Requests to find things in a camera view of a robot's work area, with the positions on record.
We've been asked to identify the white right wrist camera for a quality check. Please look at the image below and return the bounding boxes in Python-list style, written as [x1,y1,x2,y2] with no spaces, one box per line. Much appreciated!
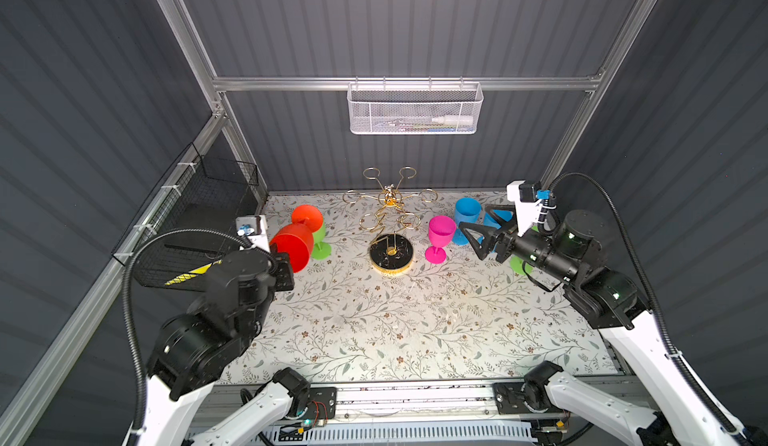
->
[506,180,551,236]

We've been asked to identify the blue wine glass front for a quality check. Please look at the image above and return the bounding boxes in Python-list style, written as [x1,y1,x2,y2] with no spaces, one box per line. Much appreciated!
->
[452,197,482,246]

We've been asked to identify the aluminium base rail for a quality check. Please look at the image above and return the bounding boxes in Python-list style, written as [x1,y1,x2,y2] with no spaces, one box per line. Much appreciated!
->
[191,378,601,446]

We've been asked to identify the lime green wine glass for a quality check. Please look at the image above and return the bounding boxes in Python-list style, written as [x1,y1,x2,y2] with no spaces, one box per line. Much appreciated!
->
[510,234,535,275]
[311,223,332,261]

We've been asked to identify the blue wine glass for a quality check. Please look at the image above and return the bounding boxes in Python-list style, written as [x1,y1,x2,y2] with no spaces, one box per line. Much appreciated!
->
[483,204,515,229]
[452,197,482,246]

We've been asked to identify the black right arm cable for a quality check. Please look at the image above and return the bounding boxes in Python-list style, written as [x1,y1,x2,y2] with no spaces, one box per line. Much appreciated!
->
[539,172,757,446]

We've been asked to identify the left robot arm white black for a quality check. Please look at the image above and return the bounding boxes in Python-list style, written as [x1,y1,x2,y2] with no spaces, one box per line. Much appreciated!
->
[123,247,310,445]

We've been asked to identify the white marker in basket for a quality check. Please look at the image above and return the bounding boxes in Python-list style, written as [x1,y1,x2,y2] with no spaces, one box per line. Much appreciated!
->
[430,115,475,129]

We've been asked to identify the yellow black striped item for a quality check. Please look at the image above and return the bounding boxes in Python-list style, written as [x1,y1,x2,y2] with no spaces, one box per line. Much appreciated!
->
[164,260,221,286]

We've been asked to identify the gold wine glass rack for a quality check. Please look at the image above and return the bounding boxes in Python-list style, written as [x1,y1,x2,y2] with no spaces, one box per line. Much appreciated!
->
[342,166,439,277]

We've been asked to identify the lime green wine glass back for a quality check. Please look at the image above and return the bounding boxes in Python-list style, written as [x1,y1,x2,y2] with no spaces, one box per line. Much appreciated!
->
[510,234,535,275]

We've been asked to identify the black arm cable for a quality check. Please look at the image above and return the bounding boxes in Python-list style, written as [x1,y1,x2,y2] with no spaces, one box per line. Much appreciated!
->
[539,172,757,446]
[121,227,253,446]

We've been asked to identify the magenta wine glass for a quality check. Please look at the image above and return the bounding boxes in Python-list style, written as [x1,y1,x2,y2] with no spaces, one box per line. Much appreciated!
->
[425,215,456,264]

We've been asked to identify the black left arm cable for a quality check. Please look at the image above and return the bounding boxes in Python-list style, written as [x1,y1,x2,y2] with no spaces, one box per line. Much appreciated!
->
[121,227,253,446]

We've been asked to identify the black wire mesh basket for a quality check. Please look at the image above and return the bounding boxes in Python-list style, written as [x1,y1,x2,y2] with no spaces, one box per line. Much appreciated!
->
[114,150,260,291]

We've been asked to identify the white wire mesh basket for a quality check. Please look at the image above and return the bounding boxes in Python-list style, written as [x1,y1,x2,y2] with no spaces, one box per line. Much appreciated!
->
[346,80,484,135]

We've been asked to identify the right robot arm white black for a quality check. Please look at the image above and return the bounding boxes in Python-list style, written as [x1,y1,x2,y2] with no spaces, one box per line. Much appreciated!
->
[459,210,767,445]

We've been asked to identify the red wine glass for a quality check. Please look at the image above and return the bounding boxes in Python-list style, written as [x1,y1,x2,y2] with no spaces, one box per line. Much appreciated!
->
[270,204,325,273]

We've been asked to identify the lime green wine glass front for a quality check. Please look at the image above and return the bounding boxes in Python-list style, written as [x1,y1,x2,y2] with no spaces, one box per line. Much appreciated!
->
[311,223,332,261]

